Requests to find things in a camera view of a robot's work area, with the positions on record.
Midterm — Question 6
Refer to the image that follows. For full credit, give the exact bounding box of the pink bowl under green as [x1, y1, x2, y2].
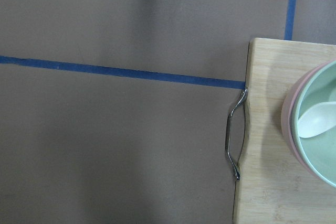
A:
[281, 65, 324, 178]

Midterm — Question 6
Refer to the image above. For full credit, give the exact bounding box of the bamboo cutting board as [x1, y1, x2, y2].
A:
[233, 38, 335, 223]

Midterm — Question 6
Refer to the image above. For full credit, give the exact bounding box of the white plastic spoon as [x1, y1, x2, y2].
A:
[297, 102, 335, 138]

